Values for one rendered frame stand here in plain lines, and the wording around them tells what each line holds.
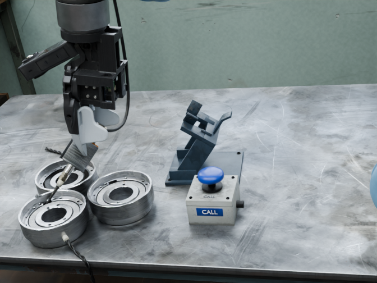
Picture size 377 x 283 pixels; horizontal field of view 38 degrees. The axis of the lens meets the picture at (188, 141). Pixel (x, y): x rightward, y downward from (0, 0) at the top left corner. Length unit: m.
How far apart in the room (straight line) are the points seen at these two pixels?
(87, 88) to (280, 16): 1.64
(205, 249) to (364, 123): 0.45
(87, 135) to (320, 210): 0.38
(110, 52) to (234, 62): 1.71
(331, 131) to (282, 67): 1.43
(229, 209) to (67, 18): 0.36
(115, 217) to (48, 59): 0.26
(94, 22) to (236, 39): 1.70
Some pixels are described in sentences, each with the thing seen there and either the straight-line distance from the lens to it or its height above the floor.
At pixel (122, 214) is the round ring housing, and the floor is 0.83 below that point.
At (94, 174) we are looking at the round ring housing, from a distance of 0.94.
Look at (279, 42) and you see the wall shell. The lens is 2.43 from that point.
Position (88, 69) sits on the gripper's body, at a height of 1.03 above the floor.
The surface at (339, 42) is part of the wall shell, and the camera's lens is 2.43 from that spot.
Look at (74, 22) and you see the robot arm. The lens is 0.79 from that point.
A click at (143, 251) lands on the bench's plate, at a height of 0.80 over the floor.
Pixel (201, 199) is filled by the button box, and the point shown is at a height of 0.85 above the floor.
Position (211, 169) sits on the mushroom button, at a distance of 0.82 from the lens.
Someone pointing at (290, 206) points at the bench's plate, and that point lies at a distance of 0.86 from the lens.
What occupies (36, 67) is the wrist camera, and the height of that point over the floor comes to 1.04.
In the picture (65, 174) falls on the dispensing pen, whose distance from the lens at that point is 0.91.
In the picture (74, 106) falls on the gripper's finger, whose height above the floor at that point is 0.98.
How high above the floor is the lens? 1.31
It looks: 28 degrees down
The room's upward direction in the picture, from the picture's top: 8 degrees counter-clockwise
